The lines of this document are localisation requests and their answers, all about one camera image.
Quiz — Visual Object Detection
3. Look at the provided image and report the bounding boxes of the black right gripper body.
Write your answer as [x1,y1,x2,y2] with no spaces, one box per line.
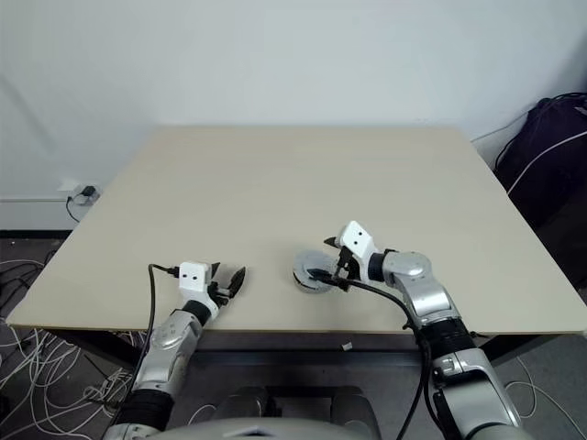
[332,245,362,293]

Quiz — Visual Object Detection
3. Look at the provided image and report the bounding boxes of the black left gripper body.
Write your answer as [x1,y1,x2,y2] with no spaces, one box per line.
[206,273,233,309]

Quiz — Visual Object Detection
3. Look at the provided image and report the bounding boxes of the grey robot torso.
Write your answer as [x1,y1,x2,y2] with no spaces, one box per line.
[109,402,414,440]

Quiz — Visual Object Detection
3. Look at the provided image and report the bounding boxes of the black bag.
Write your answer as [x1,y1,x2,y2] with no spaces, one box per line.
[493,93,587,292]

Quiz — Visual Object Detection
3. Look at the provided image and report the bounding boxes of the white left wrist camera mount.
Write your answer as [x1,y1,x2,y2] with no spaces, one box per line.
[177,260,216,317]

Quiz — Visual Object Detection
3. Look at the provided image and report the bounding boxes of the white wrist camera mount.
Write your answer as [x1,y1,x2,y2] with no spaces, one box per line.
[177,260,216,317]
[336,220,378,281]

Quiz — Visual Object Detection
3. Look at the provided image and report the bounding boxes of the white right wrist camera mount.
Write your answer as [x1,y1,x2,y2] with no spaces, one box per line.
[336,220,378,281]

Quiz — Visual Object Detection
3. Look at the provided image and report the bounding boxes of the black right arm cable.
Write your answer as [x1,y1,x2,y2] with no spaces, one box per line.
[339,278,437,440]

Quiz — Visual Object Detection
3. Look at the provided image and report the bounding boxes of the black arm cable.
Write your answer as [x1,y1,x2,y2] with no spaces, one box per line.
[339,278,437,440]
[114,262,181,416]

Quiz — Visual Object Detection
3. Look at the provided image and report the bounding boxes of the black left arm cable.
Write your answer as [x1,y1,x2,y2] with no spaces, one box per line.
[114,262,181,416]

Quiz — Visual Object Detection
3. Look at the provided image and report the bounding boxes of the black table frame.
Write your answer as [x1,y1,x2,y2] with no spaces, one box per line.
[43,324,587,370]

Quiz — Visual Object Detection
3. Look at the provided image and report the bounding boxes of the white floor cable tangle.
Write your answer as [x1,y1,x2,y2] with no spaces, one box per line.
[0,258,138,440]

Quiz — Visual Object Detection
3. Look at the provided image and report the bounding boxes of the white wall cable trunking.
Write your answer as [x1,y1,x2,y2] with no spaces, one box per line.
[0,195,74,205]

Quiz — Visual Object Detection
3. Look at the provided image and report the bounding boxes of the white looped floor cable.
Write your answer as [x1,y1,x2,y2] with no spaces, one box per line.
[502,355,559,421]

